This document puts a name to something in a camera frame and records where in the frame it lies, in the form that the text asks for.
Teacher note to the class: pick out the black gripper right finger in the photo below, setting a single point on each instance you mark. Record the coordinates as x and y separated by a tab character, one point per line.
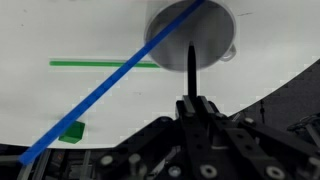
208	110

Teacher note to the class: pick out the small green cube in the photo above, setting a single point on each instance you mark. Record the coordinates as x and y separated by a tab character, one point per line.
72	132

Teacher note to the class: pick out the black and silver pen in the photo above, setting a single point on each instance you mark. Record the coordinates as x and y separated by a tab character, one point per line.
192	73

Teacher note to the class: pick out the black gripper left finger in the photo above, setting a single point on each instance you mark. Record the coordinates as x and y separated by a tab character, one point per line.
185	106

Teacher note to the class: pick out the blue straw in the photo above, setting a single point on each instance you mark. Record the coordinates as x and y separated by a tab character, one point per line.
100	90

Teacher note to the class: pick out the green straw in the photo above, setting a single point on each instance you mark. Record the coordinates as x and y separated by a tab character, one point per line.
83	63

